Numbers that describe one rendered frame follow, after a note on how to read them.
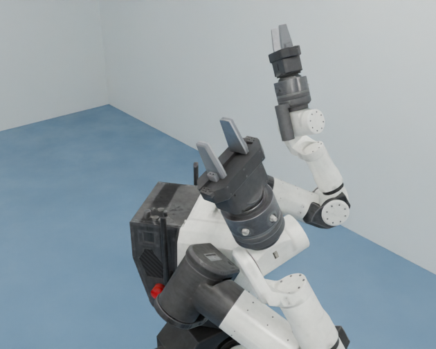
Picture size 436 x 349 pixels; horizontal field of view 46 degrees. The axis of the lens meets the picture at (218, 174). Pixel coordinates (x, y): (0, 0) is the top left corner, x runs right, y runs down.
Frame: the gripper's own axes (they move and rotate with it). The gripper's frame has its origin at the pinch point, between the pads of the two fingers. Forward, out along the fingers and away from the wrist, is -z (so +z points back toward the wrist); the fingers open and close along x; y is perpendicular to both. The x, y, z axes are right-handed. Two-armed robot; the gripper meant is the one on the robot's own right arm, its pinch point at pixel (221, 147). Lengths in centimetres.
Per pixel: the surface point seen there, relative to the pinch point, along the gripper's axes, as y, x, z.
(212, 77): -244, 192, 144
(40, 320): -180, -25, 141
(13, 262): -236, -10, 139
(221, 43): -229, 201, 119
